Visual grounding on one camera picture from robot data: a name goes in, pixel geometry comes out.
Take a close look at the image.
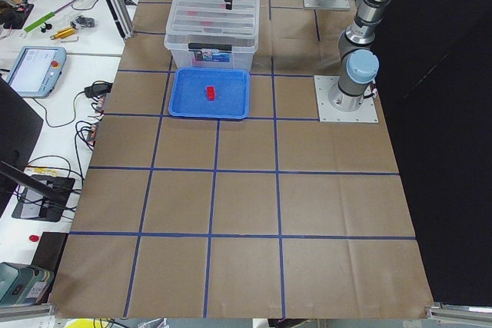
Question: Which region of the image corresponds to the blue plastic tray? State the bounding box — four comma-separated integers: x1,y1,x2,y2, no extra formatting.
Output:
168,67,250,120

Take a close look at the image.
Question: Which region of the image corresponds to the green handled reacher grabber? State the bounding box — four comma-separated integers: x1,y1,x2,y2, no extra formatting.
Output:
23,0,78,33

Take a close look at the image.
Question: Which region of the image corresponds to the clear plastic box lid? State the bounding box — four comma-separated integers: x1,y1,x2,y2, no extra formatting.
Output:
165,0,260,34

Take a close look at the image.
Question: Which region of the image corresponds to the brass cylinder tool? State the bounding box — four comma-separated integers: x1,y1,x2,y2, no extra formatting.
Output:
50,27,77,40

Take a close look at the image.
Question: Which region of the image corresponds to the black monitor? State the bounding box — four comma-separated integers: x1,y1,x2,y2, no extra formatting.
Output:
1,79,43,215

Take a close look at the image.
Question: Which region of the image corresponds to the black electronics box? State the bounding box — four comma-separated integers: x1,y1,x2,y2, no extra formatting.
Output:
12,174,75,223

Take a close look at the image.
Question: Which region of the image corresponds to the blue teach pendant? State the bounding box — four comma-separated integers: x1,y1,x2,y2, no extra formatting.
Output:
6,46,67,98

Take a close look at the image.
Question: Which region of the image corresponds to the green device case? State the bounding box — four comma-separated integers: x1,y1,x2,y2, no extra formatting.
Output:
1,262,55,307

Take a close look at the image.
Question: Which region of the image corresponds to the clear plastic storage box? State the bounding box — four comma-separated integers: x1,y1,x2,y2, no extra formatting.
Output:
164,31,258,71

